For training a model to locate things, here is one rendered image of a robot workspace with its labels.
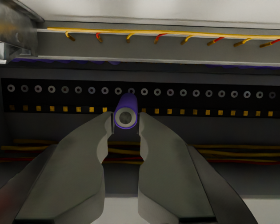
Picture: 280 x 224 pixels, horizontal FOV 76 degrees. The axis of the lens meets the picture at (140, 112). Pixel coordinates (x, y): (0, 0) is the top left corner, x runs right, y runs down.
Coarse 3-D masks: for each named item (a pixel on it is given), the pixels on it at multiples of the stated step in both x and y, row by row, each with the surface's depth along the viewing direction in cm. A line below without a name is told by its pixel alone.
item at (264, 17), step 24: (24, 0) 10; (48, 0) 10; (72, 0) 9; (96, 0) 9; (120, 0) 9; (144, 0) 9; (168, 0) 9; (192, 0) 9; (216, 0) 9; (240, 0) 9; (264, 0) 9; (168, 24) 13; (192, 24) 13; (216, 24) 13; (240, 24) 12; (264, 24) 12; (0, 72) 27; (24, 72) 27; (48, 72) 27; (72, 72) 27; (96, 72) 27; (120, 72) 27; (144, 72) 27; (168, 72) 27
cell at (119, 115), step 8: (128, 96) 17; (120, 104) 14; (128, 104) 13; (136, 104) 16; (120, 112) 13; (128, 112) 13; (136, 112) 13; (120, 120) 13; (128, 120) 13; (136, 120) 13; (128, 128) 13
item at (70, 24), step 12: (36, 24) 13; (48, 24) 13; (60, 24) 13; (72, 24) 13; (84, 24) 13; (96, 24) 13; (108, 24) 13; (120, 24) 13; (132, 24) 13; (144, 24) 13; (180, 36) 14; (192, 36) 13; (204, 36) 13; (216, 36) 13
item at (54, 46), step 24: (48, 48) 14; (72, 48) 14; (96, 48) 14; (120, 48) 14; (144, 48) 14; (168, 48) 14; (192, 48) 14; (216, 48) 14; (240, 48) 14; (264, 48) 14
